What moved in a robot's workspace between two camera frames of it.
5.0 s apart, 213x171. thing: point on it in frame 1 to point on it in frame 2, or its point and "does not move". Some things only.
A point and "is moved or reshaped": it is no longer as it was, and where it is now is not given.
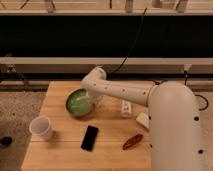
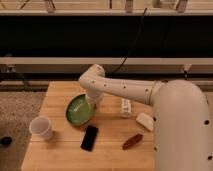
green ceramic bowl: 79,103 is moved or reshaped
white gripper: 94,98 does not move
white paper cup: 40,129 does not move
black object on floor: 6,141 does not move
